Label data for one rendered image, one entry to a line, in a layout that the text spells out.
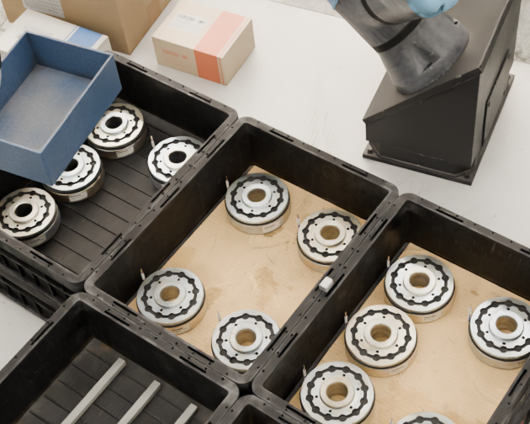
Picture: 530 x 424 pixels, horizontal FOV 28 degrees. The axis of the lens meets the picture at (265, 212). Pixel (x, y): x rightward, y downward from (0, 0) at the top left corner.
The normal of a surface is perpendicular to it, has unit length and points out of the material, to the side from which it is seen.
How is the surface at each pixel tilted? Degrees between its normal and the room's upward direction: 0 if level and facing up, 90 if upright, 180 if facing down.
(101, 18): 90
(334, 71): 0
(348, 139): 0
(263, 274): 0
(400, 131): 90
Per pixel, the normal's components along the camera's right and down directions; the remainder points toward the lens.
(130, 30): 0.90, 0.28
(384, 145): -0.40, 0.74
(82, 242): -0.09, -0.62
